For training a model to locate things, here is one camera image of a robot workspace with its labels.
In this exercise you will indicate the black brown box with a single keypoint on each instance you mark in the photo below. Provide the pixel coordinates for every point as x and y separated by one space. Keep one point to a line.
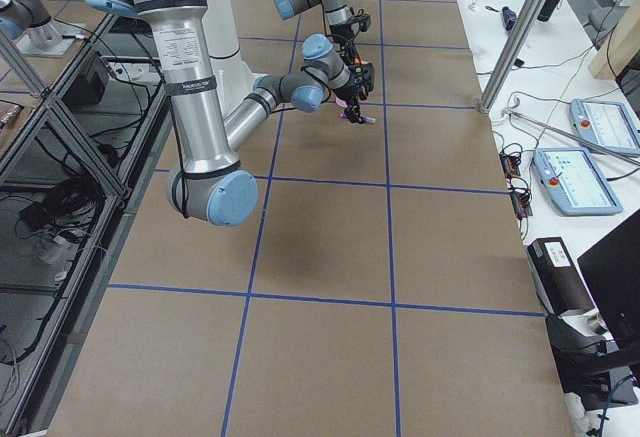
558 283

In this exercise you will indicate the purple highlighter pen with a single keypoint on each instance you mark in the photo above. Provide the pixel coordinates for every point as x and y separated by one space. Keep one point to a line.
369 120

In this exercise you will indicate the near teach pendant tablet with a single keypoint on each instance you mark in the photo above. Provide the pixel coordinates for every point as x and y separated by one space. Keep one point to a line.
574 182

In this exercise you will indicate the aluminium frame post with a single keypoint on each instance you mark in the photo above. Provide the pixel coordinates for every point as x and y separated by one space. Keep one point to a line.
528 14

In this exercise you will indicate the black monitor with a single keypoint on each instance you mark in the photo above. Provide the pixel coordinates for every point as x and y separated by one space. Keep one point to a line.
610 269

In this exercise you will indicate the small circuit board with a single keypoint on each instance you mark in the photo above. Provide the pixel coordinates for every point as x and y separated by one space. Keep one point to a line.
510 165

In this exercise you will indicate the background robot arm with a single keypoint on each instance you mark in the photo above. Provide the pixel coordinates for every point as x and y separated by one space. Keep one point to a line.
32 27

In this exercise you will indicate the teach pendant tablet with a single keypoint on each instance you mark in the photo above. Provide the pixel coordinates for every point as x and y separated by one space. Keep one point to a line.
574 182
607 124

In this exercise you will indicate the dark blue small object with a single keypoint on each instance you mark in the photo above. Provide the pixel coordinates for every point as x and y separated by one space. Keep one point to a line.
509 18

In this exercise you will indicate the white pedestal column base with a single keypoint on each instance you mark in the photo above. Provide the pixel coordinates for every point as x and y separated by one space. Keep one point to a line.
233 76

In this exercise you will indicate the far teach pendant tablet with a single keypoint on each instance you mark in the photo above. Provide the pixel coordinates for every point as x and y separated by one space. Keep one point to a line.
607 124

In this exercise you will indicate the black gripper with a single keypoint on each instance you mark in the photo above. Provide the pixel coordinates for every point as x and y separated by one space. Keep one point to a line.
350 92
348 43

